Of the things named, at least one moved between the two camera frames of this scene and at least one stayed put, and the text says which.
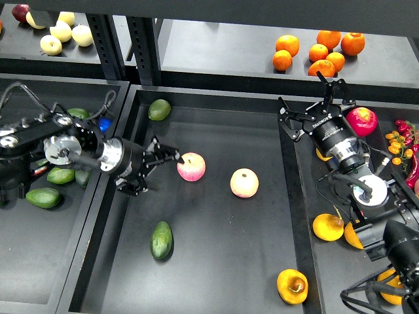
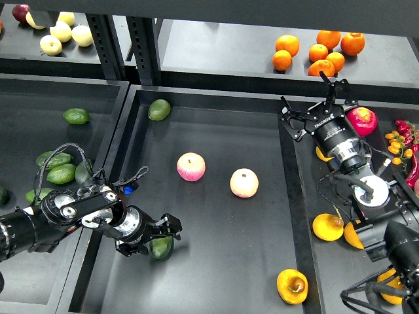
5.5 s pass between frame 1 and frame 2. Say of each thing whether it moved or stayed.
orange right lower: stayed
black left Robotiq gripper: moved
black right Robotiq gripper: stayed
